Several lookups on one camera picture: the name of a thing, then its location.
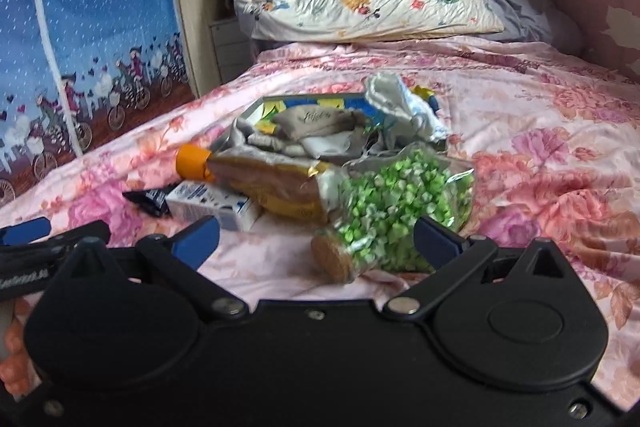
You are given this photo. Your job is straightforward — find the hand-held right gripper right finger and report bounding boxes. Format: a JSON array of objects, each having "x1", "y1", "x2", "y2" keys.
[{"x1": 382, "y1": 216, "x2": 562, "y2": 322}]

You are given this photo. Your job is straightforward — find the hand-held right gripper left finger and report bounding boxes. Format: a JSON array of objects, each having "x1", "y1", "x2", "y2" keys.
[{"x1": 64, "y1": 216, "x2": 250, "y2": 322}]

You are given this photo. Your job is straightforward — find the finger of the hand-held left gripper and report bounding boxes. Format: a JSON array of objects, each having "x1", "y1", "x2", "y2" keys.
[
  {"x1": 30, "y1": 220, "x2": 112, "y2": 258},
  {"x1": 0, "y1": 217, "x2": 52, "y2": 248}
]

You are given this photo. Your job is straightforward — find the grey cloth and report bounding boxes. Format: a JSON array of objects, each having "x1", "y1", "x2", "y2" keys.
[{"x1": 234, "y1": 116, "x2": 383, "y2": 162}]

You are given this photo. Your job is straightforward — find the blue and yellow tin box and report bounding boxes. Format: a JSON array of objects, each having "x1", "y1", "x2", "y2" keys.
[{"x1": 234, "y1": 92, "x2": 437, "y2": 160}]

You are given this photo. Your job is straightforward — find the white and blue carton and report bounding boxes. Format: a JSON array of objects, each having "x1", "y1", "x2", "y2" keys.
[{"x1": 164, "y1": 180, "x2": 264, "y2": 231}]

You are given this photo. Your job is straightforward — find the glass jar of green paper stars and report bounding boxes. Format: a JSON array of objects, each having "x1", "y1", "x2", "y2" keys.
[{"x1": 309, "y1": 146, "x2": 477, "y2": 286}]

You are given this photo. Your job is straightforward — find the black snack packet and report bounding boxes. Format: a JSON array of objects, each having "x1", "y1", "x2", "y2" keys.
[{"x1": 122, "y1": 188, "x2": 174, "y2": 219}]

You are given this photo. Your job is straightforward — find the yellow bottle with orange cap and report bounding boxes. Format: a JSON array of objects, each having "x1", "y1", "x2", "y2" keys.
[{"x1": 175, "y1": 144, "x2": 347, "y2": 224}]

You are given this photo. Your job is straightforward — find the pink floral bed sheet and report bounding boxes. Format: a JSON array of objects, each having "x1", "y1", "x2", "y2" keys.
[{"x1": 0, "y1": 34, "x2": 640, "y2": 408}]

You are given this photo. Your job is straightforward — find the beige fabric pouch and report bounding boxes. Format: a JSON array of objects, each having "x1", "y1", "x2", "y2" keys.
[{"x1": 271, "y1": 106, "x2": 370, "y2": 142}]

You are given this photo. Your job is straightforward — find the white drawer cabinet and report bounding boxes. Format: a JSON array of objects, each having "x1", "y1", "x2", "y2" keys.
[{"x1": 209, "y1": 16, "x2": 257, "y2": 84}]

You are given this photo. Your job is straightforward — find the printed wardrobe curtain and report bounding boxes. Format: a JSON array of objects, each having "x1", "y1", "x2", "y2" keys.
[{"x1": 0, "y1": 0, "x2": 197, "y2": 208}]

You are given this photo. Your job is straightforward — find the grey pillow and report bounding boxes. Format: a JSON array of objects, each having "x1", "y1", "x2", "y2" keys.
[{"x1": 464, "y1": 0, "x2": 587, "y2": 54}]

